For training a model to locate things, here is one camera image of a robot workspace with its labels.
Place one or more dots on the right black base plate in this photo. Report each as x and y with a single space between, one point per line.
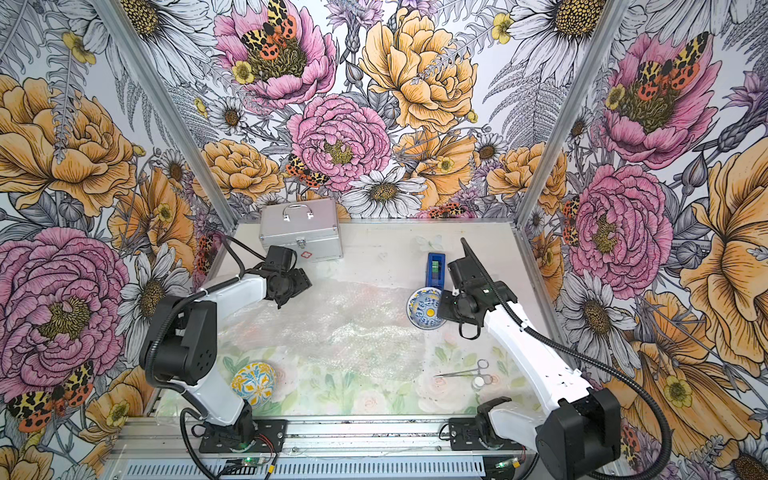
470 434

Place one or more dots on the upside-down yellow blue bowl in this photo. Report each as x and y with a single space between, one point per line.
255 383

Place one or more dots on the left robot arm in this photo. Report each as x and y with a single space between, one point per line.
179 352

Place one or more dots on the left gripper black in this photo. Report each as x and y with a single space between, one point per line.
301 284

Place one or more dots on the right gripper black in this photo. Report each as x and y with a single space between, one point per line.
444 310

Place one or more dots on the aluminium front rail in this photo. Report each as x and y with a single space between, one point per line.
368 436

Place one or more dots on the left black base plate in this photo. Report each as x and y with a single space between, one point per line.
264 435

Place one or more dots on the small white tape roll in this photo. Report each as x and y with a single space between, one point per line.
481 381

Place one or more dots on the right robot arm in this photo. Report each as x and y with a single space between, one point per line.
576 430

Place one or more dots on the blue yellow patterned bowl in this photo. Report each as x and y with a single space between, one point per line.
422 309

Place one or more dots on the silver scissors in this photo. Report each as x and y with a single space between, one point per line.
478 370

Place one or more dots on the blue tape dispenser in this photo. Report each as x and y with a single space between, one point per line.
435 270

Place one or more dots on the silver aluminium case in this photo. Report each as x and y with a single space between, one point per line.
310 228

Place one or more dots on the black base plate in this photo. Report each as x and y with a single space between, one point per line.
264 435
470 434

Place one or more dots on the clear bubble wrap sheet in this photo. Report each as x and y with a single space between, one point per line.
337 324

